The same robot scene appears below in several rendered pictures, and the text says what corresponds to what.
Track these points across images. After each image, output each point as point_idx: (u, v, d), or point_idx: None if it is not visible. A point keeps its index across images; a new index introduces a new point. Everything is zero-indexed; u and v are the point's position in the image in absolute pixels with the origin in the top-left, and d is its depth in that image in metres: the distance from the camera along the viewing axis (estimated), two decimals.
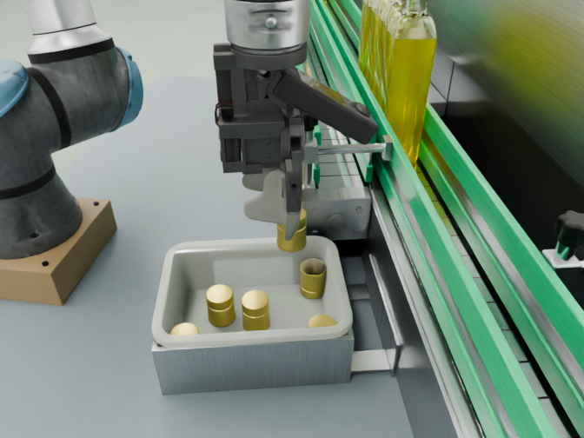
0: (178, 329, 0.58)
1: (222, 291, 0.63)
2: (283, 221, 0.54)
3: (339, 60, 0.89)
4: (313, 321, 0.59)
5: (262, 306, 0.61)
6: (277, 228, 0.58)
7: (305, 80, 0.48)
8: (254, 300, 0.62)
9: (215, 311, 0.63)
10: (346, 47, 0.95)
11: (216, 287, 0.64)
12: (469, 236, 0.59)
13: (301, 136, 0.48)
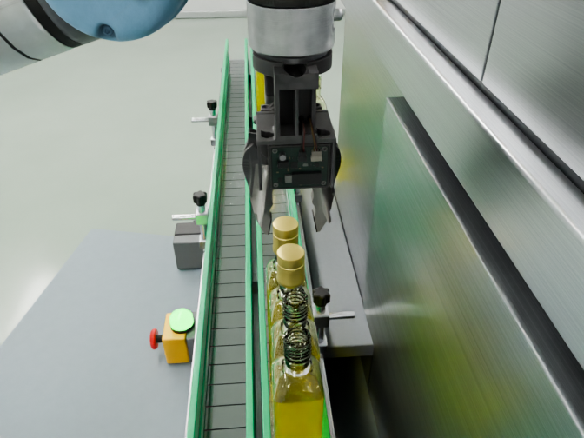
0: None
1: None
2: (329, 205, 0.56)
3: (246, 317, 0.79)
4: None
5: None
6: (295, 271, 0.61)
7: None
8: None
9: None
10: (261, 285, 0.85)
11: None
12: None
13: None
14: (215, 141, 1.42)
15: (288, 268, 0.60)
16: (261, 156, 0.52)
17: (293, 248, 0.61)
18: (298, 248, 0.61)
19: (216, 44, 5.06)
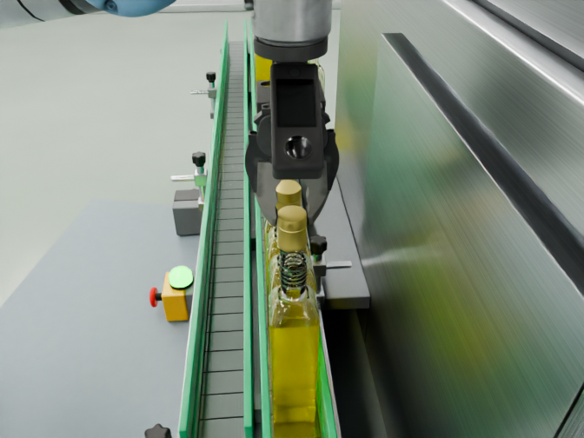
0: None
1: None
2: None
3: (244, 266, 0.80)
4: None
5: (301, 208, 0.58)
6: (291, 205, 0.62)
7: (286, 83, 0.47)
8: (293, 213, 0.57)
9: None
10: (259, 237, 0.86)
11: None
12: None
13: (259, 125, 0.50)
14: (214, 114, 1.43)
15: (284, 202, 0.61)
16: None
17: (289, 184, 0.62)
18: (295, 184, 0.62)
19: (216, 36, 5.07)
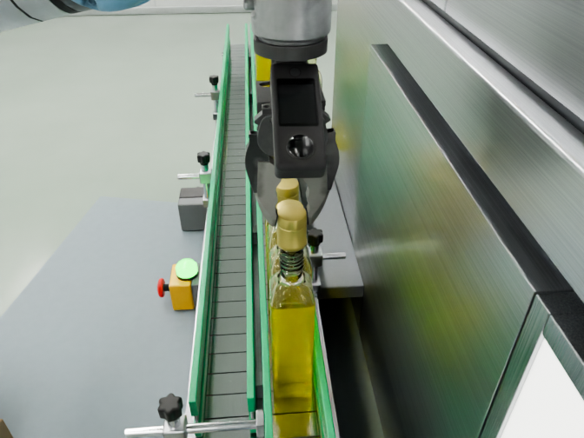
0: None
1: (289, 210, 0.58)
2: None
3: (246, 256, 0.86)
4: None
5: (299, 202, 0.65)
6: (289, 200, 0.68)
7: (287, 83, 0.47)
8: None
9: (306, 225, 0.58)
10: (260, 231, 0.92)
11: (282, 214, 0.57)
12: None
13: (259, 125, 0.50)
14: (216, 115, 1.50)
15: (283, 196, 0.68)
16: None
17: (288, 181, 0.69)
18: (293, 180, 0.69)
19: (217, 38, 5.14)
